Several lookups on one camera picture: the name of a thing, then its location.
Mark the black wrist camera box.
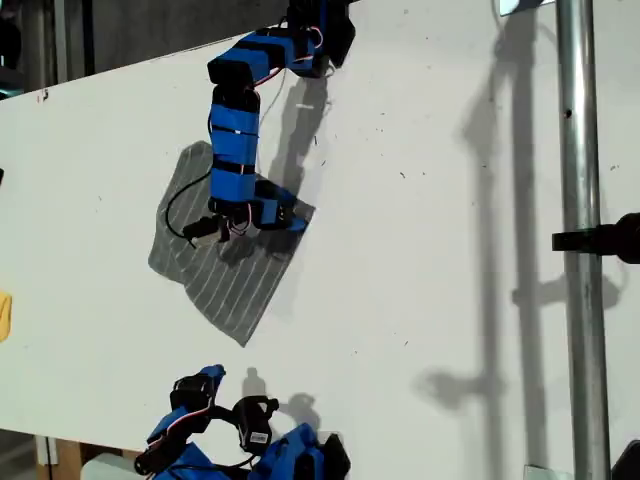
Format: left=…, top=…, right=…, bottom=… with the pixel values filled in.
left=182, top=216, right=225, bottom=247
left=233, top=396, right=280, bottom=455

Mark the black camera stalk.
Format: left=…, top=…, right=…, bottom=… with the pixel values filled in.
left=208, top=403, right=241, bottom=429

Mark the white box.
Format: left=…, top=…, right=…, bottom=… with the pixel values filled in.
left=79, top=452, right=151, bottom=480

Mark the grey striped towel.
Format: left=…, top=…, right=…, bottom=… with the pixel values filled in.
left=147, top=140, right=317, bottom=350

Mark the black post clamp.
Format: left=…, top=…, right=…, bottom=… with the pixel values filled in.
left=551, top=212, right=640, bottom=265

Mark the wooden table leg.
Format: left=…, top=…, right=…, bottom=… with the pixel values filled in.
left=52, top=438, right=84, bottom=480

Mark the black camera cable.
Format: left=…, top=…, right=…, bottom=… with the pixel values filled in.
left=165, top=169, right=214, bottom=250

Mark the black rounded object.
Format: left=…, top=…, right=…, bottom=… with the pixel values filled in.
left=610, top=439, right=640, bottom=480

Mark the steel post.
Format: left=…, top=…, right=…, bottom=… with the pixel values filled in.
left=554, top=0, right=614, bottom=480

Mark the yellow object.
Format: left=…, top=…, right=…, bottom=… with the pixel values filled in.
left=0, top=292, right=14, bottom=343

